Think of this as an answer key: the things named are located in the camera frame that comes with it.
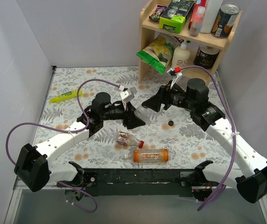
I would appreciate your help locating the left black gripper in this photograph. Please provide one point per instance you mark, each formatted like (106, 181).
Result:
(127, 115)

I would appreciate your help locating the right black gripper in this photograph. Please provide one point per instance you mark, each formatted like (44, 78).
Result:
(166, 97)

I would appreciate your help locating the small black-cap clear bottle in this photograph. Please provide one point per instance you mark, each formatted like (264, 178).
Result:
(142, 113)

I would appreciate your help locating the red-cap clear bottle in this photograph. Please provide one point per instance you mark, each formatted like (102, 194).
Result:
(127, 139)

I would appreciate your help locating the black bottle cap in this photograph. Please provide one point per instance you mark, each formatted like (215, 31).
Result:
(170, 123)

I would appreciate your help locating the white green bottle cap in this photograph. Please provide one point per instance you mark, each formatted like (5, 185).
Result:
(189, 119)

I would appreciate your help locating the orange drink bottle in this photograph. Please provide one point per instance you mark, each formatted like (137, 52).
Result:
(148, 156)

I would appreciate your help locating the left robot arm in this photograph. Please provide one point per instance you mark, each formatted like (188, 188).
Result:
(35, 165)

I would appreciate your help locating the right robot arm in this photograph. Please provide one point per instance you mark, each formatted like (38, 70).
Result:
(250, 180)

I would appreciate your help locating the white pump lotion bottle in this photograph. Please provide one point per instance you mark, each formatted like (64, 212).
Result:
(181, 55)

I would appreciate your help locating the pink spray bottle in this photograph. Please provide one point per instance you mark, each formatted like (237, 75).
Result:
(197, 22)

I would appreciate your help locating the white tall bottle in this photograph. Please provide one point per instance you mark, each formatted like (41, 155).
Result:
(211, 11)

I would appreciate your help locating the floral table mat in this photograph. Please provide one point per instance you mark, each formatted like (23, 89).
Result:
(194, 99)

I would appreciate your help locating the green chips bag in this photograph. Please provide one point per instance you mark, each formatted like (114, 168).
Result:
(157, 55)

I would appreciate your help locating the cassava chips bag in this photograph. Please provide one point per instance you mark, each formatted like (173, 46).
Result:
(169, 40)

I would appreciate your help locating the yellow green tube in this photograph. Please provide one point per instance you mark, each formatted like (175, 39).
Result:
(66, 96)

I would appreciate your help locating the black canister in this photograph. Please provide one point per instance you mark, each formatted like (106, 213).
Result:
(206, 56)

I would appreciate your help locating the green black box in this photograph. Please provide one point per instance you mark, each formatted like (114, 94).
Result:
(176, 14)

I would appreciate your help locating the dark snack packet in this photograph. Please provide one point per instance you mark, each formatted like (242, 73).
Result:
(155, 16)

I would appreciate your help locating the red white carton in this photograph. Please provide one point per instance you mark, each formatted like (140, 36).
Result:
(198, 3)

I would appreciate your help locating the tin food can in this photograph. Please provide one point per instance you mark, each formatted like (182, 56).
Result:
(225, 20)

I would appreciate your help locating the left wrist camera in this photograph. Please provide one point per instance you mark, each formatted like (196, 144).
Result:
(126, 95)

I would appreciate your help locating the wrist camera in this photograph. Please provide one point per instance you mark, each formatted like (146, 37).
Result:
(176, 75)
(126, 95)

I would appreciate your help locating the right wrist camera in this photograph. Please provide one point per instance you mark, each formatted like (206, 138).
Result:
(176, 75)

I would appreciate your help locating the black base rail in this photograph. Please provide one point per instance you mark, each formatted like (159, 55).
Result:
(145, 181)

